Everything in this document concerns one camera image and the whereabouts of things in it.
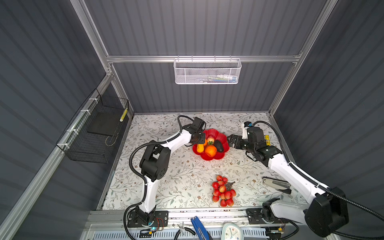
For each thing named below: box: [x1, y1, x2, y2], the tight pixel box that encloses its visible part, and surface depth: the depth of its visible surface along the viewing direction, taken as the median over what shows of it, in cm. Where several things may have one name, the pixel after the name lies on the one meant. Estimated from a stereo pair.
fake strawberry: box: [207, 136, 215, 145], surface depth 101 cm
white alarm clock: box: [221, 222, 244, 240], surface depth 69 cm
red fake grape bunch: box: [212, 175, 237, 207], surface depth 78 cm
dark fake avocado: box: [214, 139, 224, 153], surface depth 98 cm
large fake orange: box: [205, 145, 217, 158], surface depth 95 cm
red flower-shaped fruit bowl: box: [192, 129, 230, 161], surface depth 96 cm
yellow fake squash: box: [196, 143, 204, 153], surface depth 95 cm
